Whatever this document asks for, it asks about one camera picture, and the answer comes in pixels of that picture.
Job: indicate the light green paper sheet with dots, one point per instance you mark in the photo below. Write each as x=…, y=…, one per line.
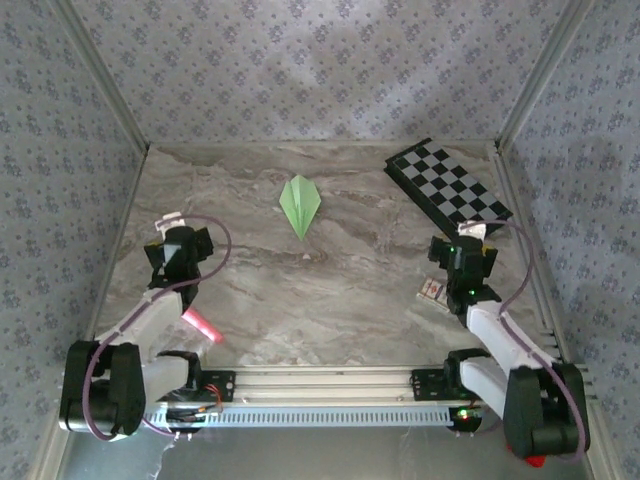
x=300, y=205

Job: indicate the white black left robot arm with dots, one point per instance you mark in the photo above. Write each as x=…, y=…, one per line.
x=150, y=320

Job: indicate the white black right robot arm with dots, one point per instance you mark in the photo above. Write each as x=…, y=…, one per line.
x=505, y=340

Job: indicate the red white card pack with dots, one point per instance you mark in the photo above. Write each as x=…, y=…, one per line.
x=432, y=291

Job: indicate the black grey folding chessboard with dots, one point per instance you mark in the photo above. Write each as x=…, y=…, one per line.
x=450, y=192

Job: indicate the pink tube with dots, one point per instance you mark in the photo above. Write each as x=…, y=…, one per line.
x=205, y=327

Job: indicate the right controller board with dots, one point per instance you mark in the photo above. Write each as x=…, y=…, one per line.
x=465, y=415

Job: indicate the controller board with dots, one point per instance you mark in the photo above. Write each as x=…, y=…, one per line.
x=192, y=417
x=465, y=415

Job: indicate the left controller board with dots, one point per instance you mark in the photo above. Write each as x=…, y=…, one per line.
x=192, y=417

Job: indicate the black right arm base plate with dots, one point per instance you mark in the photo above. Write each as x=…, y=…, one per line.
x=425, y=385

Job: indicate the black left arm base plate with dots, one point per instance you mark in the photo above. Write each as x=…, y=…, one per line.
x=220, y=387

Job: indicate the aluminium front rail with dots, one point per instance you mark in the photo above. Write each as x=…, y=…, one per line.
x=325, y=382

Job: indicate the aluminium frame post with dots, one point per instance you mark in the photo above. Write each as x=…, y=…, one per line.
x=545, y=75

